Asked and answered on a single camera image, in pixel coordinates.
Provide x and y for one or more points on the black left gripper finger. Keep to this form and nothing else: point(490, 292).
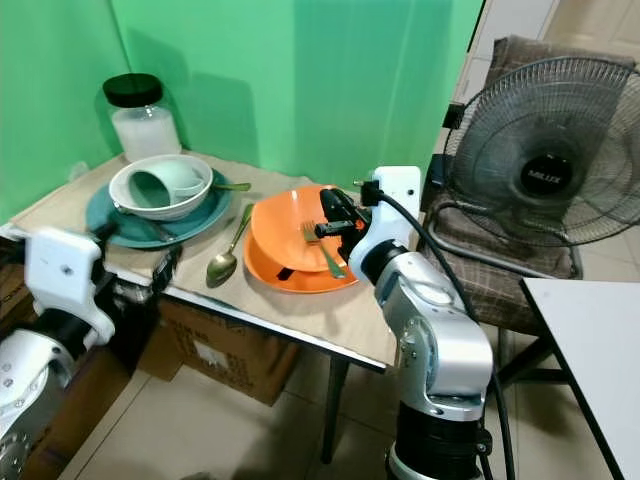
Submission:
point(170, 265)

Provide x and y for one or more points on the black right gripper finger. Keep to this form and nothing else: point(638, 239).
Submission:
point(292, 272)

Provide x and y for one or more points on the orange bowl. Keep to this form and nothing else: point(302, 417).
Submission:
point(278, 225)

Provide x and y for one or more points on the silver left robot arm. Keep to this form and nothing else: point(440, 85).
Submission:
point(40, 385)

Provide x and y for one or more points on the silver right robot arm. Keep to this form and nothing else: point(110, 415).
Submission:
point(445, 350)

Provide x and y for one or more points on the orange plate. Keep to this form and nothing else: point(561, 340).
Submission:
point(300, 285)

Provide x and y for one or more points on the silver metal utensil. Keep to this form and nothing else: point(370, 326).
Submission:
point(155, 232)

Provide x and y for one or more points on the gold metal spoon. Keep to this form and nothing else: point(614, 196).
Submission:
point(220, 268)

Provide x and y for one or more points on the teal plate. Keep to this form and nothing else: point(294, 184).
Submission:
point(210, 222)

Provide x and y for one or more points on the white ceramic bowl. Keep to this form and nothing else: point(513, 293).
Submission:
point(185, 200)

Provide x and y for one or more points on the beige table mat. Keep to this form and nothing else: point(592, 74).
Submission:
point(350, 320)

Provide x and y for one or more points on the mint green cup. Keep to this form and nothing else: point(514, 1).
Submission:
point(155, 188)

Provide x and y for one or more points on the brown cardboard box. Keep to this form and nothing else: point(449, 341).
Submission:
point(240, 350)

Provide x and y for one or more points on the dark brown wooden crate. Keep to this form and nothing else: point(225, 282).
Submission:
point(12, 295)

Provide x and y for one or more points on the table with black legs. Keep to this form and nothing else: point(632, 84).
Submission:
point(335, 400)

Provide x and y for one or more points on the glass jar with black lid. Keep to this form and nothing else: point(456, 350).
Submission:
point(145, 130)

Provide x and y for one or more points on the green backdrop sheet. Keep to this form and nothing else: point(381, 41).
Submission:
point(310, 90)

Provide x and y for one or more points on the black electric fan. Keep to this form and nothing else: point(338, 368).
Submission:
point(550, 175)

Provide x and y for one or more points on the white side table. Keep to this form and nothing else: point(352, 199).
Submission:
point(595, 340)

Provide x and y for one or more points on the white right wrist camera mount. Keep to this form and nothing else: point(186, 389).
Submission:
point(390, 215)

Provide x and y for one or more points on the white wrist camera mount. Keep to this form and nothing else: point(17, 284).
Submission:
point(65, 270)
point(390, 215)

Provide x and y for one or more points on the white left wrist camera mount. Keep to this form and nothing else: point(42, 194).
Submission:
point(65, 270)

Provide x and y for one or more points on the black wall plug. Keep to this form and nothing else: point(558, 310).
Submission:
point(455, 114)

